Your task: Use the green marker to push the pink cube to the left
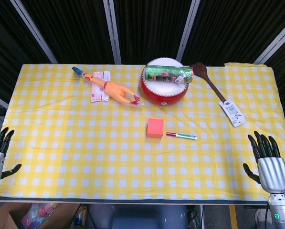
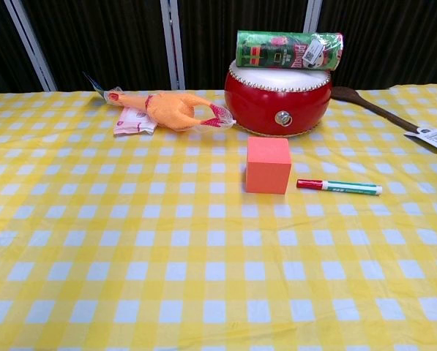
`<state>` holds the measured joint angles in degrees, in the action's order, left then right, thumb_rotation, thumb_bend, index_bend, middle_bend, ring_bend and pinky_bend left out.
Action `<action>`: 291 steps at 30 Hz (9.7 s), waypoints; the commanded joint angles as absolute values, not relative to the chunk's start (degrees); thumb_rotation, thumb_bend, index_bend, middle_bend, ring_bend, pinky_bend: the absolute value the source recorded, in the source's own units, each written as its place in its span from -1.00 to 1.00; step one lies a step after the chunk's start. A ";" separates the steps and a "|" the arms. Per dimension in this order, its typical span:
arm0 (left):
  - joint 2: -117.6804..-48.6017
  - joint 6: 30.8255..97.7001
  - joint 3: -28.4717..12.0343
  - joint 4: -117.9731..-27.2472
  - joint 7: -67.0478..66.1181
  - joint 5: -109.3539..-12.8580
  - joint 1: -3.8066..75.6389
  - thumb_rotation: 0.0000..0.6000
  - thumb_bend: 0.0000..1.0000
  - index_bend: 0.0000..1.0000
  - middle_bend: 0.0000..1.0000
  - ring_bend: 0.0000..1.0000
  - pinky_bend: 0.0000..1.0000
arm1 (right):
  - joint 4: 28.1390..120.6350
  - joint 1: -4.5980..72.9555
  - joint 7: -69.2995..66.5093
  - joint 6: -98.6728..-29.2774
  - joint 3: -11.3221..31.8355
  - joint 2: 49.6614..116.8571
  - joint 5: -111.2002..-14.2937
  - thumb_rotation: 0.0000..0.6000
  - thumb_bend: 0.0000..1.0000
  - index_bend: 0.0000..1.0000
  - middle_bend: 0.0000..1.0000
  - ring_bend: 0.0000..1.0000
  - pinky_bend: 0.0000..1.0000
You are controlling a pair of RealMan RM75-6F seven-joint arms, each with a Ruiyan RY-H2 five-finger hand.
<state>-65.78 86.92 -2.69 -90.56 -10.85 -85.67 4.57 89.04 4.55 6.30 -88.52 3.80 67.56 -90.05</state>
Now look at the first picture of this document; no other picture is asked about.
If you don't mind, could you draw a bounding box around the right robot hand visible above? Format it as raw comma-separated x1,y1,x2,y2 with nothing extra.
243,130,285,194

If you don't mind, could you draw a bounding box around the red and green marker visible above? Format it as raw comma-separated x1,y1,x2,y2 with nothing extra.
166,132,198,140

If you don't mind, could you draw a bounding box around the orange red cube block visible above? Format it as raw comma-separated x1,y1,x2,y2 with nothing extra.
146,117,165,139

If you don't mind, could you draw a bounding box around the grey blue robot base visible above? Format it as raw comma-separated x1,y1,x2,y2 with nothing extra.
86,204,188,229

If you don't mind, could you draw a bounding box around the brown cardboard box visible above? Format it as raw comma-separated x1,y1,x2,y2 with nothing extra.
0,202,81,229

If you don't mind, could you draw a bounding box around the plastic bag of colourful items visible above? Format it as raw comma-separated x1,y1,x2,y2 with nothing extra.
20,203,59,227

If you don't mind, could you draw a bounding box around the yellow white checked tablecloth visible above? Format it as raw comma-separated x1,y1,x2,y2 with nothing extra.
0,62,285,200

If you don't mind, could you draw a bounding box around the dark wooden spoon with label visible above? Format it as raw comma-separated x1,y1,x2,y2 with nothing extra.
191,62,246,128

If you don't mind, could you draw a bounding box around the small blue clip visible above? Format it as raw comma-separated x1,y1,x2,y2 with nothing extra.
72,66,84,78

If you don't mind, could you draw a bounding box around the pink white tissue packet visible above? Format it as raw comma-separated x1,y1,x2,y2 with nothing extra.
90,70,111,103

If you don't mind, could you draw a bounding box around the red drum white skin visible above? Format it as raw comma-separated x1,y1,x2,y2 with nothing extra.
139,57,190,107

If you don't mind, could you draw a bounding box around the yellow rubber chicken toy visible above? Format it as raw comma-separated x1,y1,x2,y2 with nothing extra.
82,73,143,107

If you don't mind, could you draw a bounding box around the green foil wrapped roll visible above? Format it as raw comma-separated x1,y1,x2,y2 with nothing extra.
144,64,195,84

